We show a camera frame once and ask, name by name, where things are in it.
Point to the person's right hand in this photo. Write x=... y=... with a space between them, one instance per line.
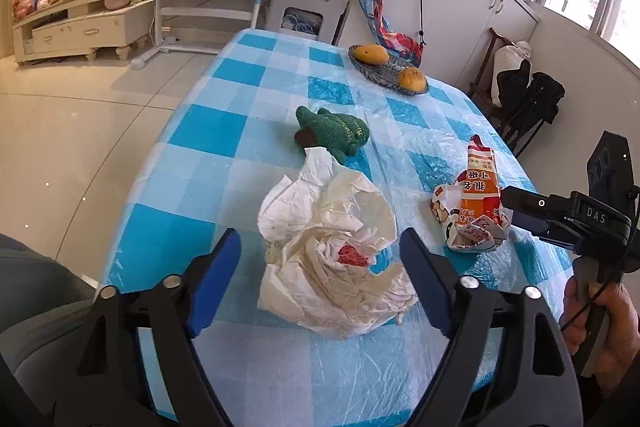
x=620 y=337

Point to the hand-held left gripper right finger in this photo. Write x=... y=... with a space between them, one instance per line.
x=425 y=284

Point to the white television stand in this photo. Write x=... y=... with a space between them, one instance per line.
x=85 y=32

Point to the black folding chair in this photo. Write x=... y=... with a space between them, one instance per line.
x=540 y=99

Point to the white plastic bag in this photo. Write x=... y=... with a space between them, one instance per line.
x=325 y=207

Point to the dark wooden chair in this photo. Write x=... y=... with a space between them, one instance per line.
x=482 y=82

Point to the white cabinet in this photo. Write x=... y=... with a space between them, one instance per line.
x=465 y=22

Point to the white plastic stool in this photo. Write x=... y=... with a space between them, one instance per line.
x=300 y=2

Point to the orange red snack bag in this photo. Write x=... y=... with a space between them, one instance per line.
x=475 y=194

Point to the table with blue checked tablecloth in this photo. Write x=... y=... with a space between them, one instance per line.
x=240 y=127

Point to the yellow mango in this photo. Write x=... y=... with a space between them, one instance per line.
x=412 y=79
x=371 y=54

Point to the green plush toy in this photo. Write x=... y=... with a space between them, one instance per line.
x=335 y=129

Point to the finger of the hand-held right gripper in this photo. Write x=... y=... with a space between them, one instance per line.
x=532 y=222
x=530 y=201

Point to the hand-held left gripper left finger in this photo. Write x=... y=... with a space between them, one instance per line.
x=215 y=284

